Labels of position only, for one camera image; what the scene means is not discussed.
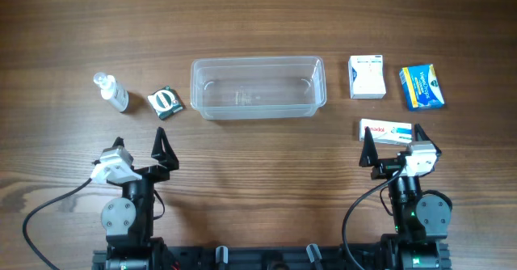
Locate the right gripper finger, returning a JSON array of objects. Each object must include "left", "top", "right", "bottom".
[
  {"left": 414, "top": 124, "right": 442, "bottom": 155},
  {"left": 359, "top": 127, "right": 379, "bottom": 167}
]

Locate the white Panadol box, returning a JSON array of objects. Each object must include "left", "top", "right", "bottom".
[{"left": 359, "top": 119, "right": 413, "bottom": 146}]

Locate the blue yellow VapoDrops box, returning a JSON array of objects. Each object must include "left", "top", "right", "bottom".
[{"left": 399, "top": 64, "right": 445, "bottom": 111}]

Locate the green Zam-Buk box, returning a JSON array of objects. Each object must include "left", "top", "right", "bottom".
[{"left": 147, "top": 86, "right": 185, "bottom": 120}]

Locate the white medicine box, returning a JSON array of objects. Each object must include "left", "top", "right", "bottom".
[{"left": 348, "top": 55, "right": 386, "bottom": 99}]

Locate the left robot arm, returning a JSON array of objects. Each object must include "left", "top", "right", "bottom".
[{"left": 91, "top": 127, "right": 181, "bottom": 270}]

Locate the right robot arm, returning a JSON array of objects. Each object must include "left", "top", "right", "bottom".
[{"left": 359, "top": 124, "right": 452, "bottom": 269}]

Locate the clear plastic container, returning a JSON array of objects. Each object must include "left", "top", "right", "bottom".
[{"left": 190, "top": 56, "right": 326, "bottom": 120}]

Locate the white spray bottle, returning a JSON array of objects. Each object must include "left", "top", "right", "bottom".
[{"left": 93, "top": 72, "right": 128, "bottom": 112}]

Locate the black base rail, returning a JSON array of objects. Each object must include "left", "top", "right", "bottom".
[{"left": 91, "top": 243, "right": 450, "bottom": 270}]

